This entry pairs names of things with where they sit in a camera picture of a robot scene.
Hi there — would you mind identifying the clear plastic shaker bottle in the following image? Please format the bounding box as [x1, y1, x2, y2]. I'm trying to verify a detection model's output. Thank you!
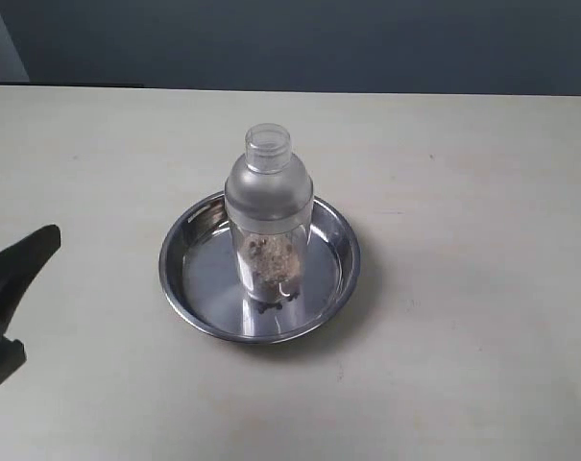
[224, 123, 314, 304]

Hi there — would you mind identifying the round stainless steel plate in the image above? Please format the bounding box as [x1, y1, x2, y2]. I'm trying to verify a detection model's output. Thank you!
[158, 192, 361, 345]

